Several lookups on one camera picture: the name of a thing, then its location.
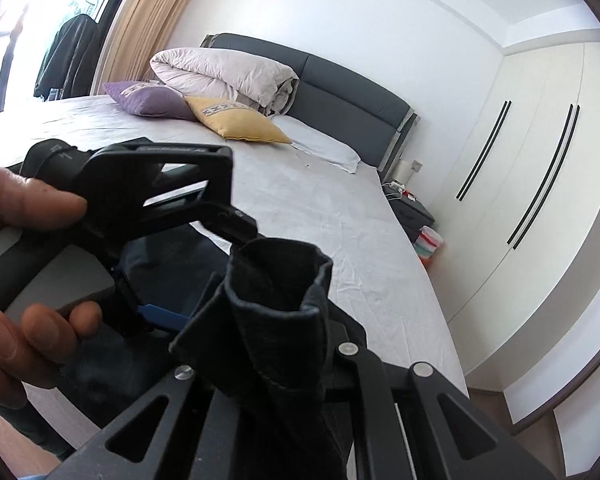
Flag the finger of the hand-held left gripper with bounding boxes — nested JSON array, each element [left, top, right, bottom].
[[82, 137, 259, 247], [102, 270, 191, 337]]

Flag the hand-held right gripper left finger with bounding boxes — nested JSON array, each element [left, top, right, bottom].
[[55, 364, 223, 480]]

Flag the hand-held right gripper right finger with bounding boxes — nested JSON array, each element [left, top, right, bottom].
[[324, 309, 551, 480]]

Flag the black pants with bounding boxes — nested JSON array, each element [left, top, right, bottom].
[[0, 225, 353, 480]]

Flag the person's left hand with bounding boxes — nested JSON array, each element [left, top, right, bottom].
[[0, 167, 104, 411]]

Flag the yellow cushion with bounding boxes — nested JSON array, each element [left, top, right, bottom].
[[185, 96, 293, 145]]

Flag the purple cushion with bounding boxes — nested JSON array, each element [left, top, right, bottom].
[[102, 80, 198, 121]]

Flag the folded beige duvet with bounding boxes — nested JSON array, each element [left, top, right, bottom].
[[150, 47, 301, 118]]

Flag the white pillow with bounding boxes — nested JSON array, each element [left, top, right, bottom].
[[270, 114, 362, 175]]

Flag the beige curtain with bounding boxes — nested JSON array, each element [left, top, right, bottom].
[[97, 0, 216, 96]]

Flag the striped waste bin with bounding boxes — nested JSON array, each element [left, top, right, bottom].
[[414, 226, 444, 266]]

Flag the bed with white sheet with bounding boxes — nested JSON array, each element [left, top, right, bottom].
[[0, 92, 468, 461]]

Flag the black jacket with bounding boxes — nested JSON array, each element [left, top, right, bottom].
[[34, 12, 103, 103]]

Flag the grey padded headboard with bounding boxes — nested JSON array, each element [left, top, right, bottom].
[[200, 32, 421, 171]]

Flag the dark grey nightstand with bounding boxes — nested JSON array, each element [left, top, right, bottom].
[[382, 182, 436, 246]]

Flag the white wardrobe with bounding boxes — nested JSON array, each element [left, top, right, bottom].
[[432, 42, 600, 426]]

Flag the white charging cable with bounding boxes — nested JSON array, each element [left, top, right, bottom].
[[382, 182, 417, 202]]

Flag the black wardrobe handle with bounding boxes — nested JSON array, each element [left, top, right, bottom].
[[456, 101, 508, 198], [506, 104, 574, 244], [512, 106, 580, 250], [461, 103, 512, 202]]

